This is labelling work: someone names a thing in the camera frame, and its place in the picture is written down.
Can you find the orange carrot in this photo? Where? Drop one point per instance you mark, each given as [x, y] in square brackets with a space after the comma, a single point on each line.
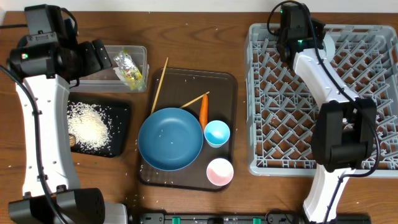
[203, 118]

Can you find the black tray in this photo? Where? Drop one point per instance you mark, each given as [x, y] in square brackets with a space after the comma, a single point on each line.
[121, 111]

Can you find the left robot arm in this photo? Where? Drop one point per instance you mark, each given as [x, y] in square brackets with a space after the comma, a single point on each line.
[42, 71]

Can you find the grey dishwasher rack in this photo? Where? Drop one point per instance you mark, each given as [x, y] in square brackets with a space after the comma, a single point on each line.
[281, 112]

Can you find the dark blue plate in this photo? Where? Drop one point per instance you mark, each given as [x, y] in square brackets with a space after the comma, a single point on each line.
[170, 139]

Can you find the yellow snack wrapper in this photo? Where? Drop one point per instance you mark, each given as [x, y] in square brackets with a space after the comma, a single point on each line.
[129, 69]

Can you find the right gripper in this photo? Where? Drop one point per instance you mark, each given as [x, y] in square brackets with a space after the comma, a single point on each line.
[320, 30]

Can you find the clear plastic bin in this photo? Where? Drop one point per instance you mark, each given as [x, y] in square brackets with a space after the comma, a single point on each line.
[112, 80]

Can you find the wooden chopstick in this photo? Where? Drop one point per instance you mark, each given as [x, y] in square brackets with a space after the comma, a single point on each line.
[194, 100]
[159, 86]

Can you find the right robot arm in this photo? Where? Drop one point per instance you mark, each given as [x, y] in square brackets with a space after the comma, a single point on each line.
[345, 130]

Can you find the black mounting rail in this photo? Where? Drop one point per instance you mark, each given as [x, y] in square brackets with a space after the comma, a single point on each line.
[270, 218]

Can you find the light blue bowl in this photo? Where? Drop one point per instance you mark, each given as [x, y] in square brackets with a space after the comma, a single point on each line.
[329, 47]

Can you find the small pink cup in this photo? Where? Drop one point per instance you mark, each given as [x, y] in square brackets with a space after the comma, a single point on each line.
[220, 172]

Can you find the white napkin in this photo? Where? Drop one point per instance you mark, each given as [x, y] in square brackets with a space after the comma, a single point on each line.
[120, 75]

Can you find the brown serving tray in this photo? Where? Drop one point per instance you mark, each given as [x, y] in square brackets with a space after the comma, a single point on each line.
[179, 87]

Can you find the small blue cup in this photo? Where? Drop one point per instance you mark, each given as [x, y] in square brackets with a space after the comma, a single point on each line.
[217, 133]

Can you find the pile of white rice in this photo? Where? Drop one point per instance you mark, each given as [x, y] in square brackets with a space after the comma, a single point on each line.
[91, 124]

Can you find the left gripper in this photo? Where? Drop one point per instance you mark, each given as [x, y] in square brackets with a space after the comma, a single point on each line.
[96, 63]

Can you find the brown walnut-like food piece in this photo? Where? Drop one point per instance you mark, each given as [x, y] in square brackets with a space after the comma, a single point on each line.
[72, 140]

